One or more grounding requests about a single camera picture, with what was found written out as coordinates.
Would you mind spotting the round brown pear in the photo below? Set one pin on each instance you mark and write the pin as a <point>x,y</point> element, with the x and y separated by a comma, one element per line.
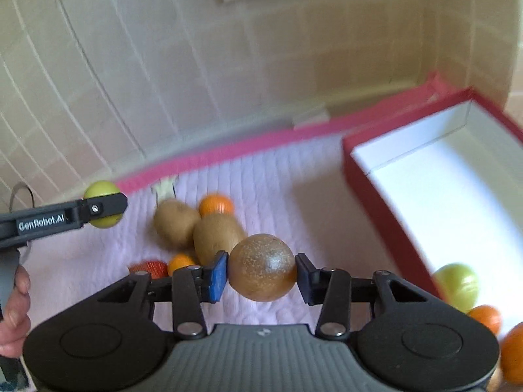
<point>262,268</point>

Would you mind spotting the person's left hand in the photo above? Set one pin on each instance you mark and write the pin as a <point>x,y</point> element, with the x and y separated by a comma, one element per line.
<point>16,314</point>

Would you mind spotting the red cardboard box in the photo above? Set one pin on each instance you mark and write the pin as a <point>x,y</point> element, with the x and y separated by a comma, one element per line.
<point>429,159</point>

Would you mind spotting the pink quilted mat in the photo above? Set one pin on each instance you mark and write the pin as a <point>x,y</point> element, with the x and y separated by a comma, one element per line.
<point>294,196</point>

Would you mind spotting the white mat tag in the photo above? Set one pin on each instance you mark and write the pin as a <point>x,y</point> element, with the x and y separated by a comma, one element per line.
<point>164,190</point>

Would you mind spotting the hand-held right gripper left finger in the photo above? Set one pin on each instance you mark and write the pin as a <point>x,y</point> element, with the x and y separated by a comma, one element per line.
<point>217,277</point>

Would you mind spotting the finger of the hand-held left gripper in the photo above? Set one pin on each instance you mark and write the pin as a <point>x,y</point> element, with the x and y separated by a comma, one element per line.
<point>107,209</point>

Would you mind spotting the small orange tangerine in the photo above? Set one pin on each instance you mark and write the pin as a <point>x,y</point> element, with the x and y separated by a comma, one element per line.
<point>182,262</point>

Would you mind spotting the small green apple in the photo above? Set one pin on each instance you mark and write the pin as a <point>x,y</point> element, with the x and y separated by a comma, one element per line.
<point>100,190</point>

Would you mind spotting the brown kiwi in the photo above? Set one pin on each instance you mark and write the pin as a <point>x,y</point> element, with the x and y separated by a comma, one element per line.
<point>215,239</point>
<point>175,222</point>

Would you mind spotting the red ribbed fruit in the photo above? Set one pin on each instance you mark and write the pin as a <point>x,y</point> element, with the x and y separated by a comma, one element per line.
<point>149,268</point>

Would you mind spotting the large green apple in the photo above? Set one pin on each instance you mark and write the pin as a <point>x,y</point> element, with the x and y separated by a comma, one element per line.
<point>459,286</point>

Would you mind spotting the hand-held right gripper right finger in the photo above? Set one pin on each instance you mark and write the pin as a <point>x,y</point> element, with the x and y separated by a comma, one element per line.
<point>305,279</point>

